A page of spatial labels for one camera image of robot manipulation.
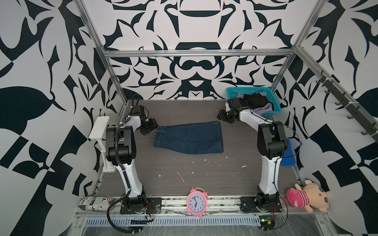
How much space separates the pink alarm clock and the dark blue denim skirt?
228mm

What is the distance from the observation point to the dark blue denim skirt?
0.93 metres

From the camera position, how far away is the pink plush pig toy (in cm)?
71

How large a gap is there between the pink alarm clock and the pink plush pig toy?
0.42 m

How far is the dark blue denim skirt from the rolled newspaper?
14.3 inches

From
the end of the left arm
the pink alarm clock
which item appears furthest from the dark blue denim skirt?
the pink alarm clock

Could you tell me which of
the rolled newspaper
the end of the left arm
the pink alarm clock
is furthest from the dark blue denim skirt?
the rolled newspaper

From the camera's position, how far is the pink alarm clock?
2.36ft
